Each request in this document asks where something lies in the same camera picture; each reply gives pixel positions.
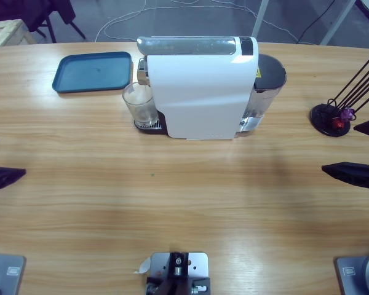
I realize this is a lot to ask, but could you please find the clear drinking glass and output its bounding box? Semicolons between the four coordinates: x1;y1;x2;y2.
122;81;161;128

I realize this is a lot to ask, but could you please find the white capsule coffee machine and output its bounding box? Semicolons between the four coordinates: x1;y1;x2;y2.
133;36;260;141

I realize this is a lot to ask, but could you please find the silver coffee machine lever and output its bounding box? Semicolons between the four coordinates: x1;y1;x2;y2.
137;36;238;57

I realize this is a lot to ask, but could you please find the purple coffee capsule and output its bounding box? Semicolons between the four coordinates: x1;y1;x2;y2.
340;108;357;122

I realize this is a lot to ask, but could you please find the black capsule holder with rods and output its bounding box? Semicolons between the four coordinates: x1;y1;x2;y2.
309;50;369;138

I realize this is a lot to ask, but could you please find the pale wooden crate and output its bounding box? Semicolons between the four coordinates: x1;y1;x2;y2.
0;18;38;49

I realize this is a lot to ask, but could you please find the white metal table leg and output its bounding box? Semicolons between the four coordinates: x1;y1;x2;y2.
320;0;357;46
251;0;270;38

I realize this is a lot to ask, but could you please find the clear water tank black lid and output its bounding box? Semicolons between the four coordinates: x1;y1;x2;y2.
235;53;287;138

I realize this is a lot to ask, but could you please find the blue rectangular plastic tray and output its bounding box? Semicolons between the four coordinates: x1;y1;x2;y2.
51;51;133;95

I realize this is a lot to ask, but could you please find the black chair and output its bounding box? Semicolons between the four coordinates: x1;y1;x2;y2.
0;0;87;44

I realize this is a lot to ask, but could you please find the silver slotted drip tray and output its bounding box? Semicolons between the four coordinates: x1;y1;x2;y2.
134;116;163;132

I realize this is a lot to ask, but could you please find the white paper tape tag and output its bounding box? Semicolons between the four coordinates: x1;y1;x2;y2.
132;257;152;275

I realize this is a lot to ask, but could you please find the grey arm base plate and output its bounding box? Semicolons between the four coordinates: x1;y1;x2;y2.
335;251;369;295
0;251;27;295

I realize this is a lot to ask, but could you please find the black floor cable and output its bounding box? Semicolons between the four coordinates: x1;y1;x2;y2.
296;0;338;44

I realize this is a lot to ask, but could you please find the white looped floor cable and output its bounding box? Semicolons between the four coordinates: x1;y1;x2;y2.
95;0;148;42

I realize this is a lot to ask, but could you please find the white camera mount dark post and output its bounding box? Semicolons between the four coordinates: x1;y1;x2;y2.
145;251;212;295

